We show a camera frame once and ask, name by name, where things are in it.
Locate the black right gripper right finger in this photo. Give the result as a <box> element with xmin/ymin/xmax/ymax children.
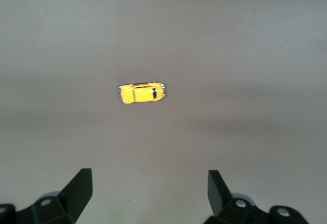
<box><xmin>204</xmin><ymin>169</ymin><xmax>310</xmax><ymax>224</ymax></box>

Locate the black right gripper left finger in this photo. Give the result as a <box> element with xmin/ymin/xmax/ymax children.
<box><xmin>0</xmin><ymin>168</ymin><xmax>92</xmax><ymax>224</ymax></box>

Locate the yellow beetle toy car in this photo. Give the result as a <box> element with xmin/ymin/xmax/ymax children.
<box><xmin>118</xmin><ymin>81</ymin><xmax>167</xmax><ymax>105</ymax></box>

